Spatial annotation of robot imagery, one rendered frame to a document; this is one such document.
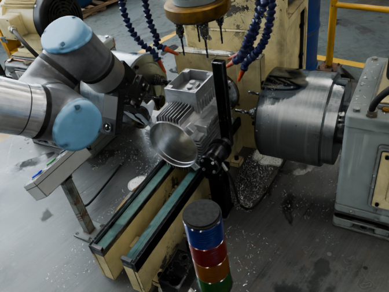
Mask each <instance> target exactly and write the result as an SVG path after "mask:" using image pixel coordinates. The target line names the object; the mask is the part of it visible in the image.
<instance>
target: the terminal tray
mask: <svg viewBox="0 0 389 292"><path fill-rule="evenodd" d="M185 70H188V71H185ZM209 72H210V73H211V74H208V73H209ZM169 86H171V87H169ZM192 89H195V90H194V91H192ZM164 91H165V94H166V99H167V102H168V104H169V103H170V102H178V101H179V103H180V102H182V103H183V102H185V104H186V103H187V104H188V105H189V104H190V106H191V107H192V106H194V111H196V112H197V113H198V114H199V113H201V111H204V108H205V107H206V106H208V104H210V102H212V100H211V99H214V97H215V88H214V79H213V74H212V72H211V71H202V70H193V69H187V68H186V69H184V70H183V71H182V72H181V73H180V74H179V75H178V76H177V77H176V78H174V79H173V80H172V81H171V82H170V83H169V84H168V85H167V86H166V87H165V88H164Z"/></svg>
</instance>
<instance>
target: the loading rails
mask: <svg viewBox="0 0 389 292"><path fill-rule="evenodd" d="M232 129H233V141H234V144H233V146H232V147H231V149H232V153H231V154H230V156H229V157H228V158H227V159H226V160H225V161H227V162H229V163H230V166H234V167H238V168H239V167H240V166H241V164H242V163H243V161H244V158H243V156H238V153H239V152H240V150H241V149H242V147H243V141H242V133H241V119H240V117H237V118H236V119H234V118H232ZM209 198H210V199H211V192H210V185H209V181H208V179H207V178H205V174H204V171H203V170H202V168H201V167H200V168H199V169H197V170H196V171H195V170H194V169H193V168H191V169H190V171H189V170H187V171H186V170H185V171H184V170H182V171H181V169H179V170H178V168H177V169H176V168H175V167H174V168H173V166H171V167H170V165H167V162H166V161H165V160H164V159H163V160H162V161H161V162H159V163H158V164H157V165H156V166H155V167H154V168H153V170H152V171H151V172H150V173H149V174H148V175H147V177H146V178H145V179H144V180H143V182H142V183H140V185H139V186H138V187H137V188H136V190H135V191H134V192H133V193H132V194H131V195H130V196H129V198H128V199H127V200H126V201H125V202H124V203H123V204H122V206H121V207H120V208H119V210H118V211H117V212H116V213H115V214H114V215H113V216H112V218H111V219H110V220H109V221H108V222H107V223H106V224H105V226H104V227H103V228H102V229H101V230H100V231H99V233H98V234H97V235H96V236H95V237H94V239H93V240H92V241H91V242H90V243H89V244H88V247H89V249H90V250H91V252H92V254H93V256H94V258H95V260H96V262H97V264H98V266H99V268H100V270H101V272H102V274H103V275H104V276H106V277H109V278H111V279H113V280H115V279H116V278H117V277H118V276H119V274H120V273H121V271H122V270H123V268H125V270H126V273H127V276H128V277H129V279H130V282H131V285H132V287H133V289H135V290H137V291H139V292H148V291H149V290H150V289H151V287H152V286H153V284H154V285H155V286H157V287H160V284H159V281H158V278H159V277H160V275H161V274H162V272H163V271H164V270H163V269H164V267H165V266H166V264H167V263H168V261H169V259H170V258H171V256H172V255H173V253H174V251H175V250H176V249H177V247H178V246H179V244H180V242H181V241H182V239H183V238H184V237H186V231H185V227H184V222H183V219H182V213H183V210H184V208H185V207H186V206H187V205H188V204H190V203H191V202H193V201H196V200H199V199H209Z"/></svg>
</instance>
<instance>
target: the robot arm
mask: <svg viewBox="0 0 389 292"><path fill-rule="evenodd" d="M41 44H42V47H43V49H44V50H43V51H42V52H41V53H40V55H39V56H38V57H37V58H36V59H35V60H34V62H33V63H32V64H31V65H30V66H29V67H28V69H27V70H26V71H25V73H23V75H22V76H21V77H20V79H19V80H18V81H17V80H14V79H9V78H5V77H2V76H0V133H3V134H11V135H16V136H24V137H25V138H32V139H36V140H45V141H52V142H55V144H56V145H57V146H58V147H60V148H62V149H64V150H67V151H80V150H82V149H85V148H87V147H88V146H89V145H91V144H92V143H93V142H94V141H95V140H96V138H97V137H98V135H99V133H100V131H101V133H102V134H105V135H108V136H112V137H115V136H119V135H121V133H122V123H123V114H125V115H127V116H128V117H130V118H132V119H134V120H135V121H137V122H139V123H141V124H143V125H150V124H151V123H152V112H153V108H154V105H155V103H154V101H153V100H151V101H150V102H149V103H147V104H146V103H145V102H144V101H143V100H144V98H145V96H146V93H148V94H149V92H150V90H151V88H152V85H151V84H150V83H149V82H148V81H147V80H146V79H145V78H144V76H143V75H138V74H136V73H135V72H134V71H133V70H132V69H131V67H130V66H129V65H128V64H127V63H126V62H125V61H124V60H119V59H118V58H117V57H116V56H115V55H114V54H113V53H112V52H111V51H110V50H109V49H108V48H107V46H106V45H105V44H104V43H103V42H102V41H101V40H100V39H99V37H98V36H96V34H95V33H94V32H93V30H92V29H91V28H90V27H89V26H88V25H86V24H85V23H84V22H83V21H82V20H81V19H80V18H78V17H75V16H64V17H60V18H59V19H57V20H55V21H54V22H52V23H51V24H49V25H48V26H47V28H46V29H45V30H44V33H43V34H42V37H41ZM138 77H139V78H140V79H139V80H136V79H138ZM144 80H145V82H146V83H147V84H148V88H147V89H146V84H143V82H144ZM80 81H83V82H84V83H85V84H86V85H88V86H89V87H90V88H91V89H93V90H94V91H95V92H97V93H104V103H103V111H102V117H101V113H100V111H99V109H98V108H97V107H96V106H95V105H94V104H93V102H92V101H90V100H89V99H87V98H84V97H83V96H81V95H80V94H79V93H77V92H76V91H74V88H75V87H76V86H77V84H78V83H79V82H80Z"/></svg>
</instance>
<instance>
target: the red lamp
mask: <svg viewBox="0 0 389 292"><path fill-rule="evenodd" d="M188 243H189V242H188ZM189 248H190V252H191V255H192V258H193V260H194V262H195V263H196V264H198V265H199V266H202V267H214V266H217V265H219V264H220V263H221V262H222V261H223V260H224V259H225V258H226V255H227V247H226V239H225V236H224V239H223V241H222V242H221V243H220V244H219V245H218V246H217V247H214V248H213V249H209V250H199V249H196V248H194V247H193V246H191V245H190V243H189Z"/></svg>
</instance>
